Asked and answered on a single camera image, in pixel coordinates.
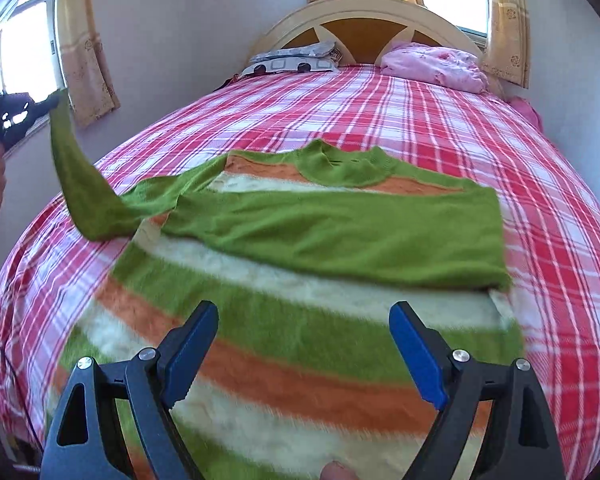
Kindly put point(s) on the side window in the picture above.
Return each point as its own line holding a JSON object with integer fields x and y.
{"x": 27, "y": 45}

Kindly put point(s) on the cream wooden headboard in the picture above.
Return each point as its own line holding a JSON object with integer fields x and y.
{"x": 360, "y": 10}

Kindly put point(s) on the pink pillow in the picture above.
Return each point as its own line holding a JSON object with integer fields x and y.
{"x": 430, "y": 62}

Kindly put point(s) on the red plaid bed sheet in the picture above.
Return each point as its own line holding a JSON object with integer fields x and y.
{"x": 430, "y": 110}

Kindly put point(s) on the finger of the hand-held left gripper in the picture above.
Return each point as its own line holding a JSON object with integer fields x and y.
{"x": 45, "y": 106}

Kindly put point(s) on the person's right hand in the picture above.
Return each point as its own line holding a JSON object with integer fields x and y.
{"x": 337, "y": 472}

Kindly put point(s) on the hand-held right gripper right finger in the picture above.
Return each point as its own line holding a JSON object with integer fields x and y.
{"x": 420, "y": 355}

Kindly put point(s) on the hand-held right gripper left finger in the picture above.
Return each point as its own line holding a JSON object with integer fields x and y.
{"x": 195, "y": 355}

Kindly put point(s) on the green striped knit sweater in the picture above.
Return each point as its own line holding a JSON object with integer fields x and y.
{"x": 330, "y": 220}

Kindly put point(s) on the grey patterned pillow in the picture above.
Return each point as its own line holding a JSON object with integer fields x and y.
{"x": 290, "y": 62}

